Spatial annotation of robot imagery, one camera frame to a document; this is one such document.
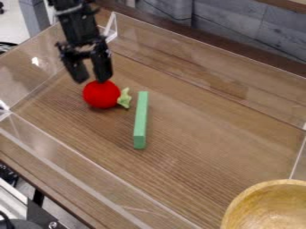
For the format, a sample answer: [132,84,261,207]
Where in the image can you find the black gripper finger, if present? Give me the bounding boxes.
[62,57,89,83]
[90,51,112,83]

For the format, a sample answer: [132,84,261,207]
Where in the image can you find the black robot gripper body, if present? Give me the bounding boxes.
[54,36,110,62]

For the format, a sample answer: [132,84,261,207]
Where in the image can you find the red plush fruit green leaves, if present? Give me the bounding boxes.
[82,81,130,109]

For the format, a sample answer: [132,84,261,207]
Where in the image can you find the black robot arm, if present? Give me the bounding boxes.
[46,0,113,83]

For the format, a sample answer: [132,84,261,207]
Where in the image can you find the grey table leg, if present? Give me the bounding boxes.
[18,0,50,37]

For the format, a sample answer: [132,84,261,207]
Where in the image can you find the green rectangular block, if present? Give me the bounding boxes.
[132,91,148,149]

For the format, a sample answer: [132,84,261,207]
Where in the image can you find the wooden bowl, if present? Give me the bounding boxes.
[220,179,306,229]

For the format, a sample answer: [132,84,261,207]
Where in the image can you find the clear acrylic enclosure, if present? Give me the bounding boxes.
[0,15,306,229]

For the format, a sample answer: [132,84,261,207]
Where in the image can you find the black device with cable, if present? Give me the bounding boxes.
[0,203,68,229]

